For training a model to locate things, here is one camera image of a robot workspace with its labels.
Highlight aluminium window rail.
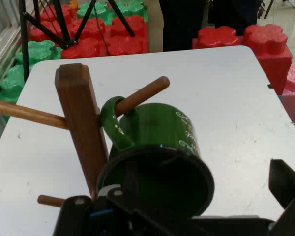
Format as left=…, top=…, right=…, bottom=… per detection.
left=0, top=23, right=24, bottom=99

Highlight black tripod stand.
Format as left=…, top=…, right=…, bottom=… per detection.
left=18, top=0, right=136, bottom=82

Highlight green enamel mug white lettering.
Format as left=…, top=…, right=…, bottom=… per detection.
left=96, top=96, right=215, bottom=218

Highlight person legs black trousers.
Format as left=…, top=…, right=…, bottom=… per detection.
left=159, top=0, right=259, bottom=52

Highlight brown wooden mug tree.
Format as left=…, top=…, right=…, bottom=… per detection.
left=0, top=63, right=171, bottom=208

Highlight green foam block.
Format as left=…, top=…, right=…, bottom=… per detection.
left=76, top=0, right=148, bottom=23
left=0, top=40, right=62, bottom=104

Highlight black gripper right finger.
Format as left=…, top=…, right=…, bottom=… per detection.
left=268, top=158, right=295, bottom=236

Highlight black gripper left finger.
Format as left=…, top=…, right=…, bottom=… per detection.
left=52, top=185, right=195, bottom=236

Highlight large red foam block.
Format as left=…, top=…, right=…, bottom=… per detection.
left=29, top=4, right=150, bottom=59

